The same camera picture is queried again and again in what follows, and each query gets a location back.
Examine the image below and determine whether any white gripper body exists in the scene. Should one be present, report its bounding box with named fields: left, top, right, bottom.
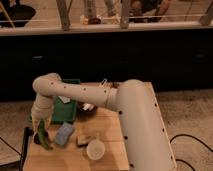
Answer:
left=31, top=102, right=54, bottom=131

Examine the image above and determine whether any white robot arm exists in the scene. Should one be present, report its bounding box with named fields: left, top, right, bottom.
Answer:
left=31, top=73, right=177, bottom=171

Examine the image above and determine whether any green plastic tray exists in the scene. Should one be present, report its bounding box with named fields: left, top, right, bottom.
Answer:
left=28, top=78, right=82, bottom=125

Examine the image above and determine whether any white paper scrap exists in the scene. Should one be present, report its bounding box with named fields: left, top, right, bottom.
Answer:
left=58, top=96, right=71, bottom=104

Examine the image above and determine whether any black stand left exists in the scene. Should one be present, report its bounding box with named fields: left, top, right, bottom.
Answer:
left=19, top=127, right=33, bottom=171

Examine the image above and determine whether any blue sponge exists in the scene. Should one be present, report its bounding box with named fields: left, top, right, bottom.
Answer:
left=54, top=122, right=75, bottom=146

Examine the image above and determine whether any dark bowl with items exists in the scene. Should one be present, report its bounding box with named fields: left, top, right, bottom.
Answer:
left=77, top=102, right=97, bottom=116

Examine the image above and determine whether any brown wooden block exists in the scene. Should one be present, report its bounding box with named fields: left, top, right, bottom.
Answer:
left=76, top=135, right=94, bottom=147

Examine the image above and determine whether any small brown object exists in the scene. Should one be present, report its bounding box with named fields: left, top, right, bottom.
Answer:
left=111, top=82, right=119, bottom=88

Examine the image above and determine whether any black cable left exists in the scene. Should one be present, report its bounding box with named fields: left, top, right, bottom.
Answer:
left=0, top=136, right=23, bottom=168

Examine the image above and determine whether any black cable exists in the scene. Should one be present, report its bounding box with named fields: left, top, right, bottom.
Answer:
left=0, top=136, right=23, bottom=168
left=169, top=133, right=213, bottom=171

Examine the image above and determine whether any black cable right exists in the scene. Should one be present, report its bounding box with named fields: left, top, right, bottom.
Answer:
left=169, top=133, right=213, bottom=171

